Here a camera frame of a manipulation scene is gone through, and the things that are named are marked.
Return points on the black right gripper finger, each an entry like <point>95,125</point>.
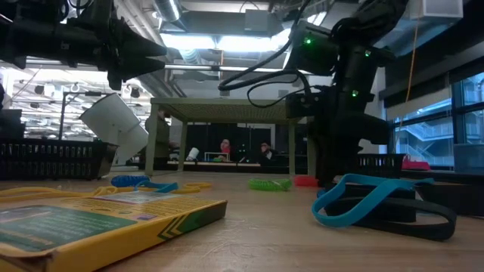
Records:
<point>344,162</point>
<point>323,162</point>

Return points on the white ceiling unit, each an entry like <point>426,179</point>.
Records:
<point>438,9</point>

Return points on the long ceiling light bar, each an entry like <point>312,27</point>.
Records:
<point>246,69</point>

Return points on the green perforated metal shelf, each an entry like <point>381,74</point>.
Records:
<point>227,111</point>

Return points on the black screen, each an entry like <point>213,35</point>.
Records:
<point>11,124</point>

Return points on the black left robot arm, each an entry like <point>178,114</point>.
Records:
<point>38,38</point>

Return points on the red bag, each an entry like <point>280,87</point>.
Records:
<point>416,165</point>

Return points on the green coil wrist band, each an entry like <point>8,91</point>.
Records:
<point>268,184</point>

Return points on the yellow rubber band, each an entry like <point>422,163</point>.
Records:
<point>38,193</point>
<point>200,185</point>

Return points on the teal silicone wristband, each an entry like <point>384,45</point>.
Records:
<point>365,206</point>
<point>423,181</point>

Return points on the yellow crayon box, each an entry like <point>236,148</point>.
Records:
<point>94,226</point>

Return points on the wooden background table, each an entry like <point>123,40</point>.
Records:
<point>211,164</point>

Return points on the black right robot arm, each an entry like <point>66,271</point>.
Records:
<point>351,45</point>

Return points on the blue rubber band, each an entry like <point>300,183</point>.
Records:
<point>166,187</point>

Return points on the black slotted plastic basket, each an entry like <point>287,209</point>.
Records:
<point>382,164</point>
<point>56,158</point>

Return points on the black partition curtain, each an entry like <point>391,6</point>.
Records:
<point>204,136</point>

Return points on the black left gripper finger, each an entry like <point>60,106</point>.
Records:
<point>143,65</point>
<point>143,47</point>

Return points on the blue coil wrist band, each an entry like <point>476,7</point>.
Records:
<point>128,181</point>
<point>320,192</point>

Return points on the white frame box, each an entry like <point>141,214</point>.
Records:
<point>217,153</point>

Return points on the black light stand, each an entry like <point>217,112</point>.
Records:
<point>61,117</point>

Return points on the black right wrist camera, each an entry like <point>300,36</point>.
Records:
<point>298,106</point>

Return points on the white cylinder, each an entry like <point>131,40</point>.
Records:
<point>193,154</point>

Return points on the grey wall speaker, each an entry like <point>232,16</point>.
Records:
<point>283,94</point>

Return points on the red coil wrist band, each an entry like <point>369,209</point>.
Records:
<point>305,181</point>

